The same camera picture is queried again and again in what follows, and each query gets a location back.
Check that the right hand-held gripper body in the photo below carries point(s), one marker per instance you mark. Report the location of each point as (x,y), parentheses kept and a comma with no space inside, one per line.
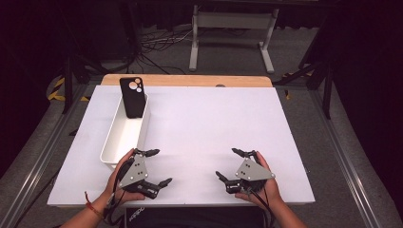
(252,171)

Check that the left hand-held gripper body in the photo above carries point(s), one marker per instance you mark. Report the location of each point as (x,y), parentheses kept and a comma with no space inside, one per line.
(136,172)

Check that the white plastic bin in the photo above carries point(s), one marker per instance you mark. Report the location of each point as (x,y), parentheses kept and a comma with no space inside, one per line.
(123,139)

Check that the black phone case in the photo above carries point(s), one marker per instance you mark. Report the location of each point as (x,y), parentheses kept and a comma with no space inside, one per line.
(134,101)

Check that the person's right hand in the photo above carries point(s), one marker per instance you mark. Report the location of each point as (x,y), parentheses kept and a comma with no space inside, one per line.
(272,191)

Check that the person's left hand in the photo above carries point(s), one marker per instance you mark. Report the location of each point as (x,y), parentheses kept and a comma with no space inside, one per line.
(111,189)

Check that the white table board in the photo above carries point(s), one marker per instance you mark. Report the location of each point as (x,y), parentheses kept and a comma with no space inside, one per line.
(206,126)

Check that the black garment with white print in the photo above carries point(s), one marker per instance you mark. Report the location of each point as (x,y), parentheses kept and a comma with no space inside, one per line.
(196,218)

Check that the yellow black floor tape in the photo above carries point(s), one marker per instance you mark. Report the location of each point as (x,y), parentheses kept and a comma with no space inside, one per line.
(287,94)
(55,93)

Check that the wooden table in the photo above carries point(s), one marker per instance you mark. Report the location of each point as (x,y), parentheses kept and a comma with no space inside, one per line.
(190,80)

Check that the black metal stand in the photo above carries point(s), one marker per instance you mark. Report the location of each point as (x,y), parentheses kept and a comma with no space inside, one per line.
(327,95)

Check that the black tripod stand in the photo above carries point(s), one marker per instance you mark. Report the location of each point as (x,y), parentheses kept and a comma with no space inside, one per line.
(67,85)

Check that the white metal stand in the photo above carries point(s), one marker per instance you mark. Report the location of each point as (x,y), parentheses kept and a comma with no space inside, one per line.
(233,20)

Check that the grey metal floor rail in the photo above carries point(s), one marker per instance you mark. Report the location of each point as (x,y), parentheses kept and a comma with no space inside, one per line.
(345,164)
(34,164)

